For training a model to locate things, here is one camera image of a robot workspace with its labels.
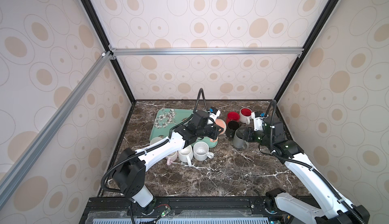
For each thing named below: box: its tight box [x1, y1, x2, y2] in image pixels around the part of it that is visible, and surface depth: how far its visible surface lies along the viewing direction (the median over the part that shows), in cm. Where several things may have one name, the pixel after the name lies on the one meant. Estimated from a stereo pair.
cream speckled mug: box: [192, 141, 215, 162], surface depth 89 cm
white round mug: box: [177, 144, 194, 167], surface depth 85 cm
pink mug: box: [166, 151, 178, 166], surface depth 83 cm
